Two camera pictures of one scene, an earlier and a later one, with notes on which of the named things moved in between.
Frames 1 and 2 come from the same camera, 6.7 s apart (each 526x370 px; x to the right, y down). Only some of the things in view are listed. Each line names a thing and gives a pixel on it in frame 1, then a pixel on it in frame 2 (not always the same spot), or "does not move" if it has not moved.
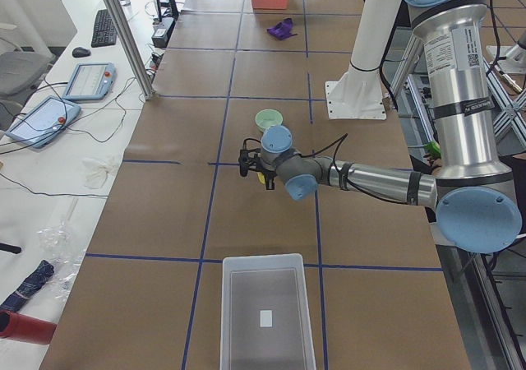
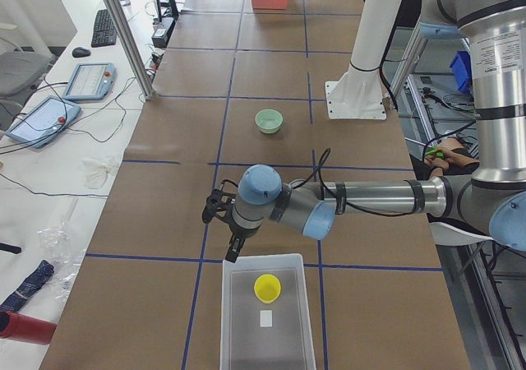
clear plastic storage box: x=266 y=321 does not move
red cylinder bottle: x=23 y=328 does not move
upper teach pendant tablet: x=90 y=81 does not move
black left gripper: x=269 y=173 → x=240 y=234
